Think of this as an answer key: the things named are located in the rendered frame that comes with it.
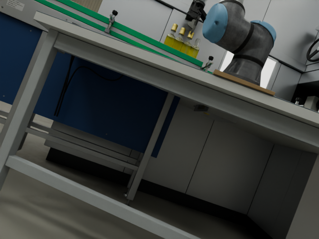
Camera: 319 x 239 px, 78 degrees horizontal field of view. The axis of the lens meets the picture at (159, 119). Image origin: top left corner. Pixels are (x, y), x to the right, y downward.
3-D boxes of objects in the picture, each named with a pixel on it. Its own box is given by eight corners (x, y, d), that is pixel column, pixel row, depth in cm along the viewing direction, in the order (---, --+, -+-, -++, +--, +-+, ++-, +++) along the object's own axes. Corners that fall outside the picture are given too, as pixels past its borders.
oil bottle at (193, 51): (186, 78, 134) (198, 49, 135) (188, 76, 129) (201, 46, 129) (179, 74, 134) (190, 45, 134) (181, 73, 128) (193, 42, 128)
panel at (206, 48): (260, 101, 156) (276, 61, 157) (262, 101, 153) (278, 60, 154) (155, 53, 143) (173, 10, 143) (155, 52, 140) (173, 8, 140)
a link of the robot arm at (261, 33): (271, 67, 70) (287, 31, 70) (241, 50, 67) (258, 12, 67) (250, 70, 82) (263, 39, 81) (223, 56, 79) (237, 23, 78)
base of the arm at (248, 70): (265, 91, 67) (276, 63, 67) (222, 74, 68) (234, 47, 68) (248, 96, 82) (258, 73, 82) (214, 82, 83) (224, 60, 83)
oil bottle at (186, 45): (178, 74, 134) (190, 45, 134) (181, 73, 128) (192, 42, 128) (171, 71, 133) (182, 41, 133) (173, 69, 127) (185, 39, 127)
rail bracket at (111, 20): (110, 36, 110) (119, 13, 110) (108, 31, 103) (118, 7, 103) (103, 32, 109) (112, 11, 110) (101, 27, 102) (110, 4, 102)
